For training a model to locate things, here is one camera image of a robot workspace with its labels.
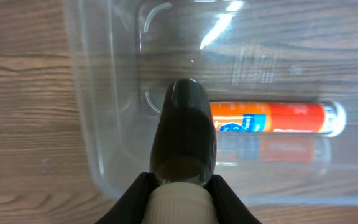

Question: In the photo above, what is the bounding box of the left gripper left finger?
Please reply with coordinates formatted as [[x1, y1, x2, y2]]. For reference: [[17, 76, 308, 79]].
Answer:
[[96, 172, 157, 224]]

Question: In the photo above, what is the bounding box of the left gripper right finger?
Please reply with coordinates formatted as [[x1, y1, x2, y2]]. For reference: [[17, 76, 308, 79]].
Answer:
[[205, 175, 261, 224]]

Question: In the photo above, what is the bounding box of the dark bottle white cap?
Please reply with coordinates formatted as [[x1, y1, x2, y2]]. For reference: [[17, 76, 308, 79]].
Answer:
[[140, 78, 220, 224]]

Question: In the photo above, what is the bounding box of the orange tube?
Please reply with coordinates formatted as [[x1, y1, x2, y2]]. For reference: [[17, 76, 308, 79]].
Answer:
[[210, 101, 347, 137]]

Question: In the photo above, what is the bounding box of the clear plastic container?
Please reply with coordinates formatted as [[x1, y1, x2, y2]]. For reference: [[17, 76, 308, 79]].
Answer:
[[63, 0, 358, 206]]

